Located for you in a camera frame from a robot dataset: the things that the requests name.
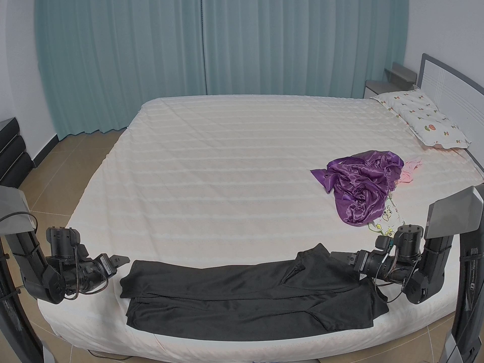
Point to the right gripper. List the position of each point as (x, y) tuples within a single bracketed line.
[(372, 265)]

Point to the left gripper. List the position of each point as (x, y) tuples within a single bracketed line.
[(100, 267)]

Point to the black T-shirt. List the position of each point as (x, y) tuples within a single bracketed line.
[(245, 297)]

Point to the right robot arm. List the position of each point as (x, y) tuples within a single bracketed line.
[(453, 214)]

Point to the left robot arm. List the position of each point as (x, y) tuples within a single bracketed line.
[(34, 263)]

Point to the bed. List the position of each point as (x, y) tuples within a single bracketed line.
[(227, 165)]

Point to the white printed garment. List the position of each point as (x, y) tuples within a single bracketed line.
[(389, 221)]

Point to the purple garment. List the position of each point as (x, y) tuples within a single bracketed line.
[(359, 187)]

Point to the pink garment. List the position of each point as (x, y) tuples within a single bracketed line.
[(412, 170)]

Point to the black chest of drawers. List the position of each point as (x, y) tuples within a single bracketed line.
[(13, 153)]

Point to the white printed pillow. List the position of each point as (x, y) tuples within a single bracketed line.
[(423, 117)]

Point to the grey bedside table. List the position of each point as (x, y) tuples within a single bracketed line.
[(374, 88)]

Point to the blue-green curtain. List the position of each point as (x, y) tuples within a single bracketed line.
[(302, 32), (113, 51)]

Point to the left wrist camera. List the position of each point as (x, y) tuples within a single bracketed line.
[(81, 252)]

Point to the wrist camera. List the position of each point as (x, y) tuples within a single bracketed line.
[(383, 246), (81, 252)]

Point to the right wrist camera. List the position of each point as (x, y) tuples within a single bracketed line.
[(383, 246)]

